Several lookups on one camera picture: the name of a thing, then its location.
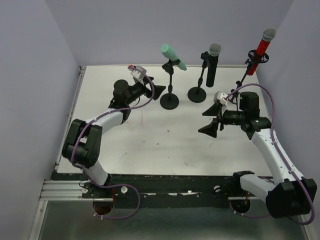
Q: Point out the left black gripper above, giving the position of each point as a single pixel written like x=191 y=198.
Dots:
x=148 y=87

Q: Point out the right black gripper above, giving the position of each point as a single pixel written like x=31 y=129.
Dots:
x=220 y=119

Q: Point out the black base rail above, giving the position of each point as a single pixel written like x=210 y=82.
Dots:
x=128 y=191

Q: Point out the teal microphone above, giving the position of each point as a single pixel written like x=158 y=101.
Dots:
x=169 y=53

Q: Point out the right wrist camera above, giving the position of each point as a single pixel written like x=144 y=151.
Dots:
x=220 y=101

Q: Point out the black round-base stand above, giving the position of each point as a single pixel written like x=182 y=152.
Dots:
x=197 y=94
x=170 y=101

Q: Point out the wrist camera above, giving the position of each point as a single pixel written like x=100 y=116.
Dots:
x=220 y=101
x=138 y=73

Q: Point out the black microphone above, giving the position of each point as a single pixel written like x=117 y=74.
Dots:
x=212 y=63

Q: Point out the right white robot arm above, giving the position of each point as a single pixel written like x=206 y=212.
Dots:
x=290 y=193

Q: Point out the red rhinestone microphone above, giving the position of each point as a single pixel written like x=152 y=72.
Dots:
x=267 y=36

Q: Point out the black tripod shock-mount stand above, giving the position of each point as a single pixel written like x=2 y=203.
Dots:
x=240 y=82

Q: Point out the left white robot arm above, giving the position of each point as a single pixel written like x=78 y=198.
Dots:
x=83 y=141

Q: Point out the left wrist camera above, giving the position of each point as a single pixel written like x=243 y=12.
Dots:
x=138 y=73

